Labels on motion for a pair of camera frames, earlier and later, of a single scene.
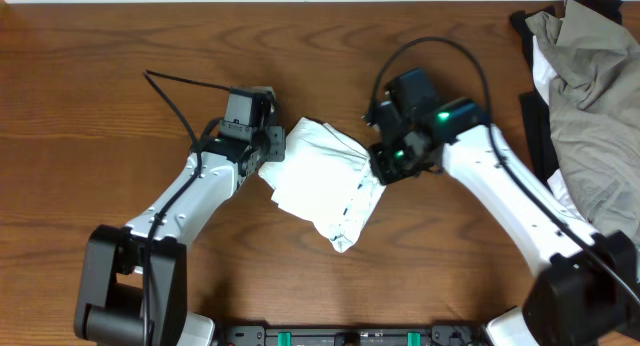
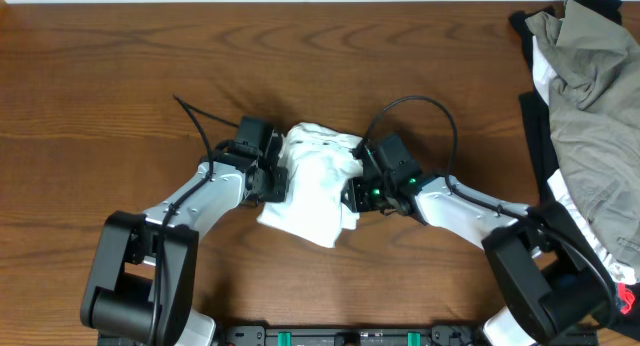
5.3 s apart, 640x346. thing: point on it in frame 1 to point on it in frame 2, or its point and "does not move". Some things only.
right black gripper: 384,173 to 358,203
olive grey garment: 594,114 does not move
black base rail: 355,335 does not move
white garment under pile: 543,76 does not move
